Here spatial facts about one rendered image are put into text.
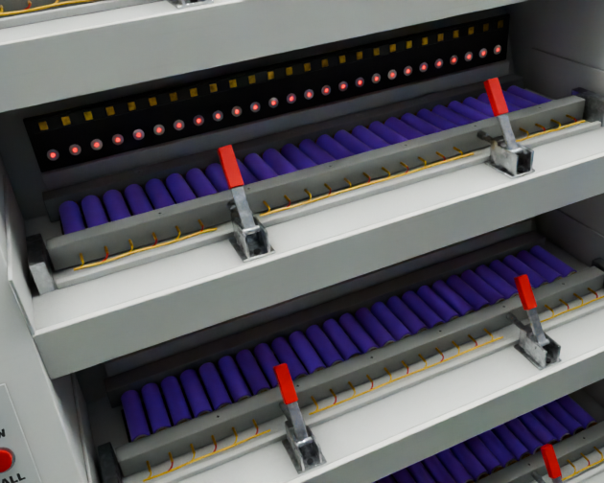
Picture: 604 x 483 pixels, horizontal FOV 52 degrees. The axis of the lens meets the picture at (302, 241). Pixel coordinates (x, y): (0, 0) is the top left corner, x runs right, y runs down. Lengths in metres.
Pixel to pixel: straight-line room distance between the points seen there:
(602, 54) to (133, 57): 0.49
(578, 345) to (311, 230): 0.33
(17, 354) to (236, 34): 0.29
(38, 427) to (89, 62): 0.27
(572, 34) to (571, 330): 0.33
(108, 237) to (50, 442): 0.17
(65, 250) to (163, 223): 0.08
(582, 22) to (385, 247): 0.35
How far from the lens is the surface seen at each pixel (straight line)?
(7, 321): 0.49
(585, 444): 0.85
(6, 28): 0.53
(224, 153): 0.52
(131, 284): 0.51
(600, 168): 0.69
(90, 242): 0.55
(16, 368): 0.50
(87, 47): 0.49
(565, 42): 0.79
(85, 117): 0.63
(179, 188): 0.60
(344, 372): 0.63
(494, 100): 0.63
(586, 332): 0.74
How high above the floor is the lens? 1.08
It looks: 13 degrees down
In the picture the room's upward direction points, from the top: 13 degrees counter-clockwise
